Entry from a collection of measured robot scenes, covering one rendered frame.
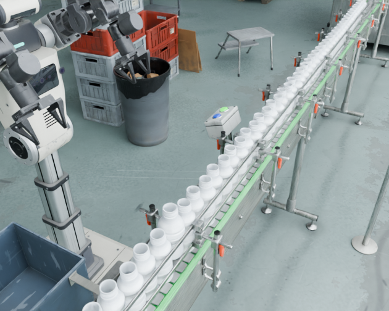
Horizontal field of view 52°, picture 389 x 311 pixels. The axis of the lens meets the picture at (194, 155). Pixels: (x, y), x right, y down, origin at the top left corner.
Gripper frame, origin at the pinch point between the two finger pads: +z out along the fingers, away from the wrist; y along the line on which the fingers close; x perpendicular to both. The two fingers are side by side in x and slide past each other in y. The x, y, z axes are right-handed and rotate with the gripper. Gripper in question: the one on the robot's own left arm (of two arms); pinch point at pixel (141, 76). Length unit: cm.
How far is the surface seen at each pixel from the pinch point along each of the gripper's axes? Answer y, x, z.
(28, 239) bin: -53, 30, 28
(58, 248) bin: -54, 16, 32
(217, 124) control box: 8.4, -15.1, 28.0
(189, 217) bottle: -43, -28, 33
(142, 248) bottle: -59, -25, 30
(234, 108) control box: 19.4, -18.4, 27.5
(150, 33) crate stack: 213, 142, -7
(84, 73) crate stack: 138, 168, -3
